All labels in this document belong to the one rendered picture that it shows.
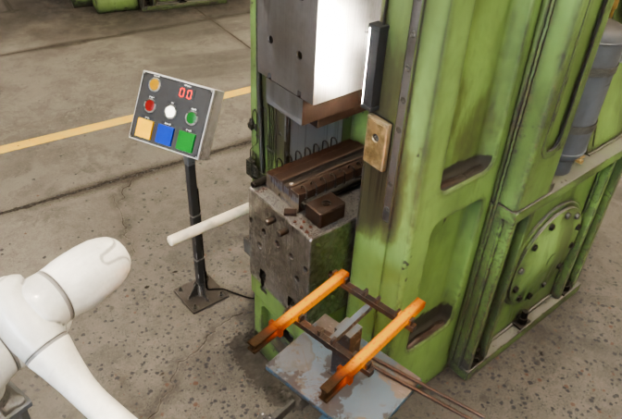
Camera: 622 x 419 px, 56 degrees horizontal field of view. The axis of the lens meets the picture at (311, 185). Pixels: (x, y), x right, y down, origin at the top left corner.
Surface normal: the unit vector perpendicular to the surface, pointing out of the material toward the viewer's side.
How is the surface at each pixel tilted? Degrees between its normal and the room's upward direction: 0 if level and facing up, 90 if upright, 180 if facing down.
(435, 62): 90
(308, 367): 0
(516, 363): 0
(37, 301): 35
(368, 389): 0
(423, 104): 90
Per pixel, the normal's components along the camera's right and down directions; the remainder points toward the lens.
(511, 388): 0.04, -0.81
